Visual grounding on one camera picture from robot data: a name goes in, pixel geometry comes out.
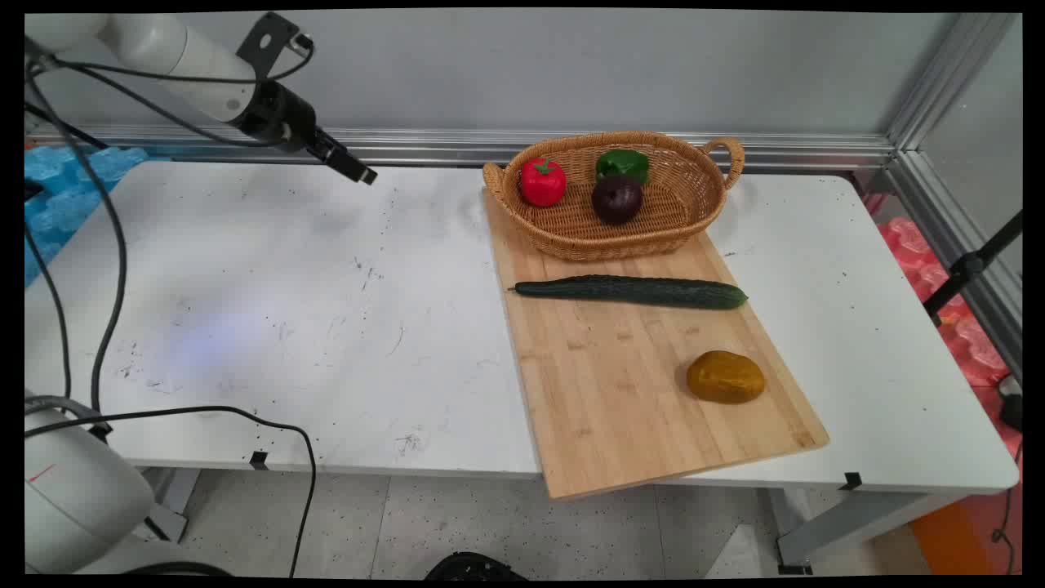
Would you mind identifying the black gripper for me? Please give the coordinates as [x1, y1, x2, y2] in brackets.
[237, 80, 379, 186]

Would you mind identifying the yellow-brown toy potato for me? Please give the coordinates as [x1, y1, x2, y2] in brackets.
[686, 350, 767, 405]

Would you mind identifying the red toy tomato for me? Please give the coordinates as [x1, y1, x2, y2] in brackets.
[520, 157, 567, 208]

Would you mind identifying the dark purple toy onion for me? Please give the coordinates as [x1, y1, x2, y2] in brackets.
[591, 174, 644, 226]

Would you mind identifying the green toy bell pepper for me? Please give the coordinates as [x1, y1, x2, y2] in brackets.
[595, 149, 651, 185]

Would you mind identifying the blue foam mat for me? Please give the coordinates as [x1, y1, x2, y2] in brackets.
[24, 145, 149, 288]

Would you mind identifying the dark green cucumber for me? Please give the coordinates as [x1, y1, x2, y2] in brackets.
[507, 274, 749, 311]

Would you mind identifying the woven wicker basket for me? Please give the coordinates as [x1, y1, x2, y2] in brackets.
[482, 131, 746, 262]

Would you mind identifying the bamboo cutting board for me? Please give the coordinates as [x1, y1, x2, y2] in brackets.
[482, 186, 831, 501]

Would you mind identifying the grey table leg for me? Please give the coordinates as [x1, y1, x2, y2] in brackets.
[145, 467, 202, 545]
[766, 488, 974, 575]

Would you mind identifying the black round floor object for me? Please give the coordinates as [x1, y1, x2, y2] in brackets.
[424, 551, 529, 582]

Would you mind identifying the black tripod stand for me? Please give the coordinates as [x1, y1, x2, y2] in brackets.
[923, 209, 1023, 327]

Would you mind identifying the red foam mat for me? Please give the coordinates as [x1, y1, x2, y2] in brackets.
[864, 192, 1023, 462]

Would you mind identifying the small black device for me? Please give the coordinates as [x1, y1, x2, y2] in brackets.
[997, 374, 1023, 434]

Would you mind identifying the orange floor mat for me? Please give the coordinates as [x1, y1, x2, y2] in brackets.
[909, 494, 1023, 577]

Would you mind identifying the long aluminium frame rail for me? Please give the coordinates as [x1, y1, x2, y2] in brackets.
[24, 124, 896, 172]

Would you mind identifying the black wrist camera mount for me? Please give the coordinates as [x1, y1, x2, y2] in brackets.
[236, 11, 316, 80]

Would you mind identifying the thick black cable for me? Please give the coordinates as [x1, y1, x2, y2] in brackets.
[24, 57, 129, 413]

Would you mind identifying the black cable looping over floor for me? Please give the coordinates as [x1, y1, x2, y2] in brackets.
[24, 405, 318, 577]

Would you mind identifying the grey cable strap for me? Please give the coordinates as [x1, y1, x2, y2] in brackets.
[24, 396, 113, 442]

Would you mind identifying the aluminium frame post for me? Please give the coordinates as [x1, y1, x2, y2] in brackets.
[887, 12, 1017, 154]

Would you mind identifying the short aluminium frame rail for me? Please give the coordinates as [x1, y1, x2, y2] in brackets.
[884, 149, 1023, 381]

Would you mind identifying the thin black floor cable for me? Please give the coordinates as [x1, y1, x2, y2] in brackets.
[990, 439, 1023, 575]

